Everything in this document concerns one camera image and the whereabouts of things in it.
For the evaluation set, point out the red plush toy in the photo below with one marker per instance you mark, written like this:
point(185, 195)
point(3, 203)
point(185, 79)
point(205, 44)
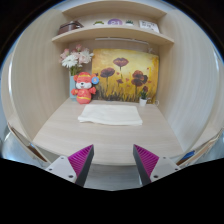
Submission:
point(84, 87)

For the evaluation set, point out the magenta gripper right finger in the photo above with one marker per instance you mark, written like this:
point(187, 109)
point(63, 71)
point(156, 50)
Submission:
point(152, 167)

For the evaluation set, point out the small green plant right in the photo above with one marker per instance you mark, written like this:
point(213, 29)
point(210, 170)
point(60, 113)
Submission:
point(129, 22)

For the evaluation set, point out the dark brown box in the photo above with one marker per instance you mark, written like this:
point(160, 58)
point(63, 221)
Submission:
point(69, 27)

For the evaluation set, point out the wooden upper shelf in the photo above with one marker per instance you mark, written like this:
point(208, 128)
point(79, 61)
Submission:
point(109, 32)

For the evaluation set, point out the cream folded towel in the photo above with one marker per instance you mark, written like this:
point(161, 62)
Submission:
point(111, 115)

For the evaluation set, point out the pink white flower bouquet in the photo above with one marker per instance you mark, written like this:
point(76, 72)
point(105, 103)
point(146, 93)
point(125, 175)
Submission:
point(75, 59)

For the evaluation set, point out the small green plant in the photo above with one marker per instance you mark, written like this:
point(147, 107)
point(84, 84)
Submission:
point(98, 23)
point(129, 22)

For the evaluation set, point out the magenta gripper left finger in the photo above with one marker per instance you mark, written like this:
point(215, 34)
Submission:
point(74, 168)

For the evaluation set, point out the yellow poppy painting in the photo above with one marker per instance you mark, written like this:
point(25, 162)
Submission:
point(124, 74)

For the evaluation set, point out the purple round plate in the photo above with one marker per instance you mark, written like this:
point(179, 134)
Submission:
point(115, 21)

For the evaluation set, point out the light blue vase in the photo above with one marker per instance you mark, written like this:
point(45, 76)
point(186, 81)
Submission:
point(72, 87)

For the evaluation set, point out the white picture card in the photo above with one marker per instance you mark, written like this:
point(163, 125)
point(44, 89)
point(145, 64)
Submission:
point(149, 25)

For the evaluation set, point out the small potted plant white pot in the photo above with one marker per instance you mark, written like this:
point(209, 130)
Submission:
point(143, 96)

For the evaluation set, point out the small green plant left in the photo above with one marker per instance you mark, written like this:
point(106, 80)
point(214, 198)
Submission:
point(98, 23)

